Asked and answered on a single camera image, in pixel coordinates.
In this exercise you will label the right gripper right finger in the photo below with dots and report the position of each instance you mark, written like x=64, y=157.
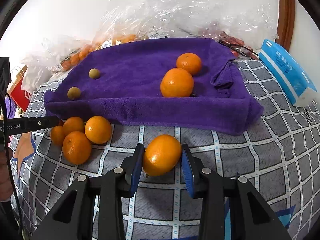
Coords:
x=250, y=215

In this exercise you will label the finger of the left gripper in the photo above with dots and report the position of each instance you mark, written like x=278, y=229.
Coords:
x=35, y=124

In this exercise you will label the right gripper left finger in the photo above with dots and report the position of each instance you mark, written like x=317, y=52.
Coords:
x=72, y=215

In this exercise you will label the small orange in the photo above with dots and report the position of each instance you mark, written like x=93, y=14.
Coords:
x=98, y=130
x=73, y=124
x=57, y=135

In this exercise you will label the green longan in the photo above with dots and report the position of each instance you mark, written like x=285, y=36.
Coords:
x=94, y=73
x=74, y=93

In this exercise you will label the oval orange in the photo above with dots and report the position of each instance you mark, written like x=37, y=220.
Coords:
x=161, y=155

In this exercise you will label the large orange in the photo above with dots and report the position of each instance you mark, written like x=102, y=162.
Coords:
x=189, y=62
x=177, y=83

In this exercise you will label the person's left hand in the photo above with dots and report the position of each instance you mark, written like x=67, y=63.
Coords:
x=5, y=184

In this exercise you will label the red paper bag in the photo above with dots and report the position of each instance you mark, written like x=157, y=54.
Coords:
x=20, y=96

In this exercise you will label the brown paper bag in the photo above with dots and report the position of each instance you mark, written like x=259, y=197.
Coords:
x=18, y=76

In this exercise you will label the white plastic bag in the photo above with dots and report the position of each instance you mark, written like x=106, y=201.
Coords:
x=34, y=77

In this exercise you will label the grey checked tablecloth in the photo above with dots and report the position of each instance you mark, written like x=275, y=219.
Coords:
x=279, y=155

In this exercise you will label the clear bag left oranges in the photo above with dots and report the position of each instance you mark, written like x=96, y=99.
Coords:
x=50, y=55

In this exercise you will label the purple towel covered tray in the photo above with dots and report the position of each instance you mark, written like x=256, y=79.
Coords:
x=128, y=89

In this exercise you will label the blue tissue pack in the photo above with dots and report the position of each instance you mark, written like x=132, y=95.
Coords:
x=292, y=78

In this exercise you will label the clear bag of oranges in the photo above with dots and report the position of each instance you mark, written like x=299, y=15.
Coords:
x=125, y=21

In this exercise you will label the black glasses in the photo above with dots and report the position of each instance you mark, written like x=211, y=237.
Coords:
x=238, y=50

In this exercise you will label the clear bag of tomatoes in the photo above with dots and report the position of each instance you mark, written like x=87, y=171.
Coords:
x=249, y=27

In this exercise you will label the brown wooden door frame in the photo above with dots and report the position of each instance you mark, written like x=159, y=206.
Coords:
x=286, y=22

